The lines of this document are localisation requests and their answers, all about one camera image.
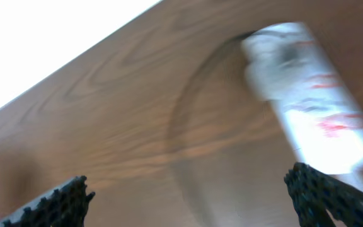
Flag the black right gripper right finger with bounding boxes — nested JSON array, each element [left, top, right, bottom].
[[284, 162, 363, 227]]

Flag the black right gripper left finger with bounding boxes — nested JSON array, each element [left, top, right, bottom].
[[0, 176, 95, 227]]

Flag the black USB charging cable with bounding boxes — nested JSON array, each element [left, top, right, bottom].
[[165, 30, 258, 227]]

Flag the white USB charger plug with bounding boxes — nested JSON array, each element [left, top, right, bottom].
[[241, 23, 313, 101]]

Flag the white power strip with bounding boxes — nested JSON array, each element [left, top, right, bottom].
[[266, 23, 363, 175]]

